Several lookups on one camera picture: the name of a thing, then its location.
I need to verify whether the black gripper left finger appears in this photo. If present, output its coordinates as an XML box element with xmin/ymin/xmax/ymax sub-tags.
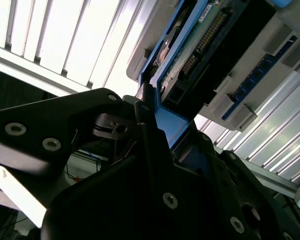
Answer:
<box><xmin>0</xmin><ymin>87</ymin><xmax>182</xmax><ymax>210</ymax></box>

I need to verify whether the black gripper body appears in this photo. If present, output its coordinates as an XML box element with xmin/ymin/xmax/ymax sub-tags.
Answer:
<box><xmin>41</xmin><ymin>154</ymin><xmax>231</xmax><ymax>240</ymax></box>

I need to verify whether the hard disk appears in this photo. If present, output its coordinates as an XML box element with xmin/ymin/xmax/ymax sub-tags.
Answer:
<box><xmin>137</xmin><ymin>0</ymin><xmax>277</xmax><ymax>176</ymax></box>

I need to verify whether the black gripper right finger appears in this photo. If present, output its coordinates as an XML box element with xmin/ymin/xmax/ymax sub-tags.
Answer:
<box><xmin>193</xmin><ymin>128</ymin><xmax>298</xmax><ymax>240</ymax></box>

